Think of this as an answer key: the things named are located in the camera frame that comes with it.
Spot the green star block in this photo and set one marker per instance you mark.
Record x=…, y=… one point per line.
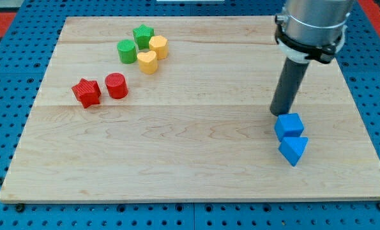
x=142, y=36

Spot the yellow heart block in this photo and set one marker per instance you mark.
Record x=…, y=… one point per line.
x=148, y=62

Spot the blue cube block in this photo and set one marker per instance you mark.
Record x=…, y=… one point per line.
x=288, y=125

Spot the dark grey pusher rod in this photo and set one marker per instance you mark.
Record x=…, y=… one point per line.
x=288, y=85

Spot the red cylinder block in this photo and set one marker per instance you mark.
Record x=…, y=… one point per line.
x=116, y=85

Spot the yellow hexagon block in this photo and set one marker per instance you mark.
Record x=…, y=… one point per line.
x=160, y=45

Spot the green cylinder block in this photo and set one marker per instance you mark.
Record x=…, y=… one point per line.
x=127, y=51

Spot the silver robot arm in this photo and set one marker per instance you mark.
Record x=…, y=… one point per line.
x=312, y=29

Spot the light wooden board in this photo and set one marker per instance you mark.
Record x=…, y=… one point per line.
x=199, y=129

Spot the blue triangle block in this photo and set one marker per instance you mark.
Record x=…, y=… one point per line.
x=292, y=148

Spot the red star block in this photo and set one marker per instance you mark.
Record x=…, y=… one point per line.
x=87, y=92

